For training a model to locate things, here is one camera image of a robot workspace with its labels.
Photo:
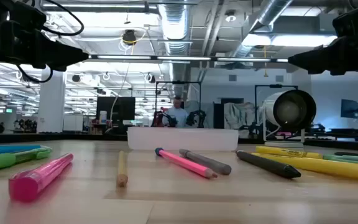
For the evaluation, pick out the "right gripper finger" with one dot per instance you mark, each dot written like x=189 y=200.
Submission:
x=312 y=60

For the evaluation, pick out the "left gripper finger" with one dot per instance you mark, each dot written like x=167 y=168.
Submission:
x=64 y=57

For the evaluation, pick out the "yellow highlighter black print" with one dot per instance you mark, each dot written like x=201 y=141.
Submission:
x=287 y=152

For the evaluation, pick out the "thin black pen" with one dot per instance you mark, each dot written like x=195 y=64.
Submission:
x=356 y=154

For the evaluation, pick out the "blue pen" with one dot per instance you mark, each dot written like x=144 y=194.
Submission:
x=11 y=149

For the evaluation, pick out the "long yellow highlighter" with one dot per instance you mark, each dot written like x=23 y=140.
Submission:
x=322 y=166

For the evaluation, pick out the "black marker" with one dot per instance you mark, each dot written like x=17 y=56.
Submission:
x=269 y=166

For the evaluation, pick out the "yellow wooden pencil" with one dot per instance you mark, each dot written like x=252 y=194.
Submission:
x=122 y=168

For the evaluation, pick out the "pink highlighter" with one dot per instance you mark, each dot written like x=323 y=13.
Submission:
x=30 y=183

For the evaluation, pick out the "clear supply box orange lid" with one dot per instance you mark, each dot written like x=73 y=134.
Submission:
x=182 y=140

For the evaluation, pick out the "grey marker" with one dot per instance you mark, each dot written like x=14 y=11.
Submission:
x=207 y=161

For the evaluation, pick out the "pink pencil blue eraser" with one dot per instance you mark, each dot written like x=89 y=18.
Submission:
x=185 y=163

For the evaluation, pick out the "monitor on arm mount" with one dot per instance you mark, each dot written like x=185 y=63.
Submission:
x=349 y=108

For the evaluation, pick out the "white pillar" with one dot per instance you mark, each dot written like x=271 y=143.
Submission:
x=51 y=102

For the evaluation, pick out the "white spot lamp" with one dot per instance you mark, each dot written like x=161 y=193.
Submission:
x=291 y=110

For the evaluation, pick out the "black hanging ceiling device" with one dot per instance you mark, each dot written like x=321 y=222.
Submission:
x=129 y=36

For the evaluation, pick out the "white bottle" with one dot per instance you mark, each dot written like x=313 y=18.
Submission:
x=103 y=117

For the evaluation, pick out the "black computer monitor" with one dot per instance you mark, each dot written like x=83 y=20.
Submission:
x=117 y=109

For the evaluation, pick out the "grey cloth cover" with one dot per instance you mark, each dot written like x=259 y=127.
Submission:
x=238 y=115

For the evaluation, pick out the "red black background robot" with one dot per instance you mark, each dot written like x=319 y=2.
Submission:
x=158 y=118

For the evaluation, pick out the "long ceiling light bar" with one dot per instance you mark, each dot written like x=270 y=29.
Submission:
x=182 y=58

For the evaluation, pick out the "black rig frame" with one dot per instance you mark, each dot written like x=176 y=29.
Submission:
x=179 y=82
x=275 y=86

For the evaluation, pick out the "silver ribbed ventilation duct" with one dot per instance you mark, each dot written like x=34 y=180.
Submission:
x=174 y=25

